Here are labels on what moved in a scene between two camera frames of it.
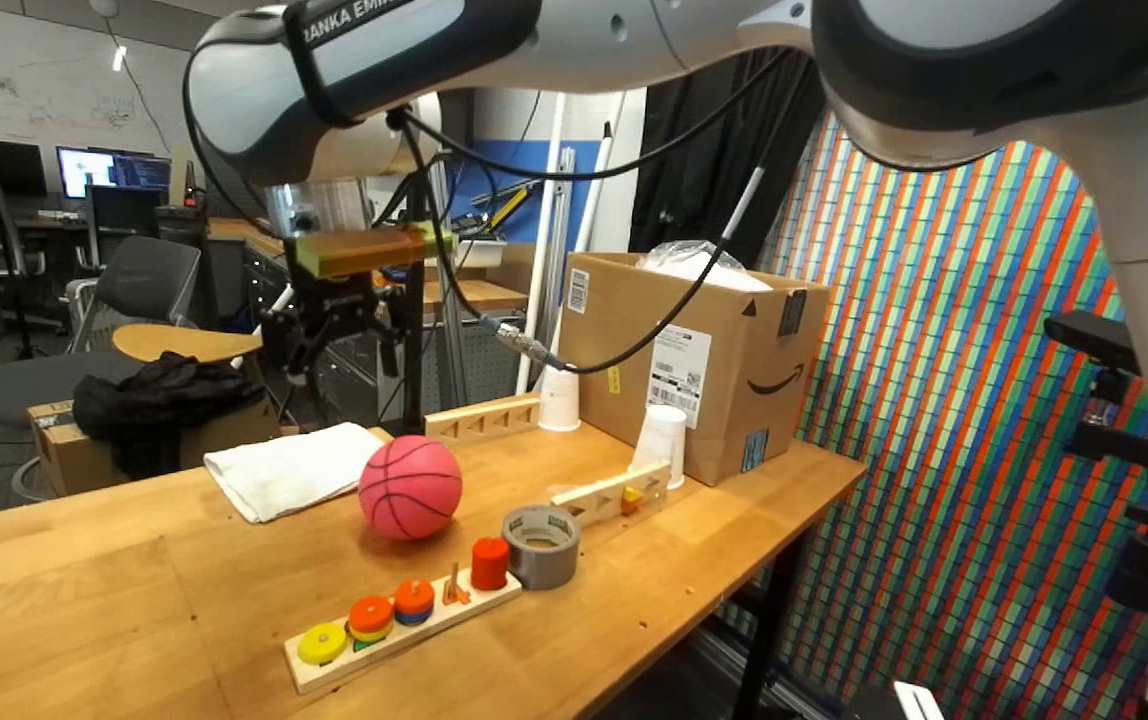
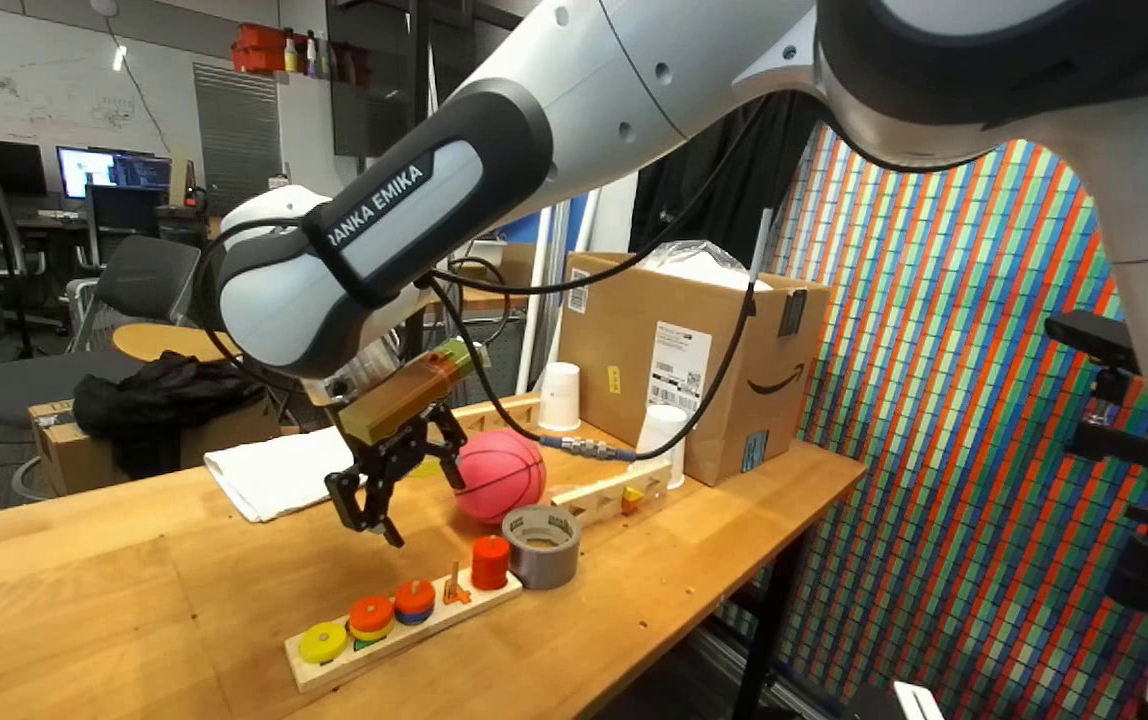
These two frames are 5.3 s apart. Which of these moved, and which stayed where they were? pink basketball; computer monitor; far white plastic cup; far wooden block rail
Moved: pink basketball
Stayed: far wooden block rail; computer monitor; far white plastic cup
